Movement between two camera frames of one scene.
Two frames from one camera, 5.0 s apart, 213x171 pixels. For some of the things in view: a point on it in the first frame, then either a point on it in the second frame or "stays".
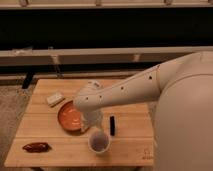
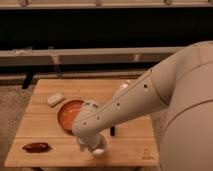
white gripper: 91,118 → 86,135
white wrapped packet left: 55,99 stays
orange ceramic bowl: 70,117 stays
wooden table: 42,141 stays
